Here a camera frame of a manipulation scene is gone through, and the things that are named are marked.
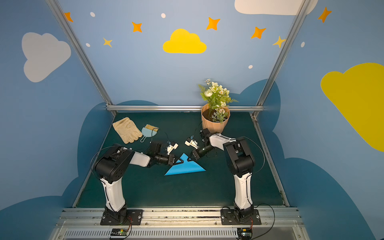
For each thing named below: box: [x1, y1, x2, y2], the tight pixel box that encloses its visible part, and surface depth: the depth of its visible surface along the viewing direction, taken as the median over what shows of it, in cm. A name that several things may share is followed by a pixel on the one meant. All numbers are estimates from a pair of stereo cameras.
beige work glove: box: [112, 117, 143, 144], surface depth 113 cm
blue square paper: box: [164, 153, 207, 176], surface depth 92 cm
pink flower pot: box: [201, 103, 231, 134], surface depth 100 cm
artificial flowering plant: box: [198, 79, 239, 124], surface depth 95 cm
